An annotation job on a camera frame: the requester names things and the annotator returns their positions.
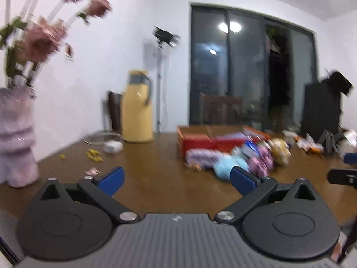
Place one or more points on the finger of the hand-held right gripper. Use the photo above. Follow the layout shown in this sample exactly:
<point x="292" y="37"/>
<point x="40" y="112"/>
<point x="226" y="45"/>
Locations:
<point x="341" y="176"/>
<point x="350" y="158"/>

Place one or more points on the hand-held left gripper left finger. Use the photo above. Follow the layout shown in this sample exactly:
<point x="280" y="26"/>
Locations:
<point x="111" y="180"/>

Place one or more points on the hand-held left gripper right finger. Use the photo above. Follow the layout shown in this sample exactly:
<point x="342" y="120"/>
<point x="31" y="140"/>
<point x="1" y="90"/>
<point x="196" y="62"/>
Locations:
<point x="242" y="180"/>

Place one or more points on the purple satin scrunchie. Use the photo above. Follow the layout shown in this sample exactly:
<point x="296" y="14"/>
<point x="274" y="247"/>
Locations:
<point x="259" y="164"/>

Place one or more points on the red cardboard box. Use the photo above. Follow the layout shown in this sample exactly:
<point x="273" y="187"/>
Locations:
<point x="198" y="142"/>

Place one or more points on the light blue soft toy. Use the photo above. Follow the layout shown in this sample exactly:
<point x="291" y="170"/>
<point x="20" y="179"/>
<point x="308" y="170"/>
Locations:
<point x="226" y="167"/>

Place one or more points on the pink wrapper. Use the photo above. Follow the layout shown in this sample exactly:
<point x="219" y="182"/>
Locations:
<point x="92" y="171"/>

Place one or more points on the scattered yellow small pieces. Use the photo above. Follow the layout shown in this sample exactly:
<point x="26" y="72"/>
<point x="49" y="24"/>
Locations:
<point x="93" y="155"/>

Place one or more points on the blue tissue packet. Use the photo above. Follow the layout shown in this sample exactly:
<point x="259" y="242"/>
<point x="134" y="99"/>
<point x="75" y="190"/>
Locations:
<point x="249" y="148"/>

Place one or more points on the white charger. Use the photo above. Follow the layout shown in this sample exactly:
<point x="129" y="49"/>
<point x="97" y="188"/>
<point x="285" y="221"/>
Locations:
<point x="113" y="147"/>

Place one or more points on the orange and white wrapper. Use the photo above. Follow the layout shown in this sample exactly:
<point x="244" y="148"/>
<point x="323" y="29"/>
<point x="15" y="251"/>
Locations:
<point x="311" y="145"/>

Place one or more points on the glass bowl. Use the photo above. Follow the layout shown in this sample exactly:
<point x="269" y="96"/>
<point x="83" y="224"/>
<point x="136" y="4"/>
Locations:
<point x="97" y="138"/>

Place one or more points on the purple and white packet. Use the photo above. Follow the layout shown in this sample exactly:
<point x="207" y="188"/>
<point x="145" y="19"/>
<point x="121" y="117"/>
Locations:
<point x="202" y="159"/>

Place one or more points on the yellow plush toy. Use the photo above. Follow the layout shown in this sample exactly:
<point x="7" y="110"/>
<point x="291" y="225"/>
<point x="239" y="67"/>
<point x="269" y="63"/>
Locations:
<point x="280" y="150"/>

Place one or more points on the black bag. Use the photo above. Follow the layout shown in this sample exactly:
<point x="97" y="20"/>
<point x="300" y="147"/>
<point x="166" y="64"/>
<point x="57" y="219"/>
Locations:
<point x="320" y="109"/>

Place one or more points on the dark wooden chair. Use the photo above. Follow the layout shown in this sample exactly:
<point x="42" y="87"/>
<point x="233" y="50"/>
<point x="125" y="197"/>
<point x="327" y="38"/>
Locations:
<point x="220" y="109"/>
<point x="115" y="111"/>

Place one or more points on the yellow thermos jug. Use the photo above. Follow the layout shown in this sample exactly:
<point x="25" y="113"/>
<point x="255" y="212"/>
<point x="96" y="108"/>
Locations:
<point x="138" y="111"/>

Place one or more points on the black fluffy object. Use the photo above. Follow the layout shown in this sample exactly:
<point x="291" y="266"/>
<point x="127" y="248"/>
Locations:
<point x="339" y="82"/>

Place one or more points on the pink fuzzy vase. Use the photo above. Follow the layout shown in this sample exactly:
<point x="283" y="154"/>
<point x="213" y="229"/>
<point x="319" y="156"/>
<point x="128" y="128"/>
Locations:
<point x="16" y="145"/>

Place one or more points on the dark glass sliding door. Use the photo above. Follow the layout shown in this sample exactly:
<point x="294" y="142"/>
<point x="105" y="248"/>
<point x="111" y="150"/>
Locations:
<point x="245" y="75"/>

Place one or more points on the light stand with black head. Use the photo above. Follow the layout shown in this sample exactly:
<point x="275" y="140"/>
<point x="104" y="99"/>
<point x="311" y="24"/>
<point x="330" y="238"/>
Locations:
<point x="164" y="36"/>

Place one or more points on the bunch of pink flowers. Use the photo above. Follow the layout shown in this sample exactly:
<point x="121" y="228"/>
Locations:
<point x="39" y="39"/>

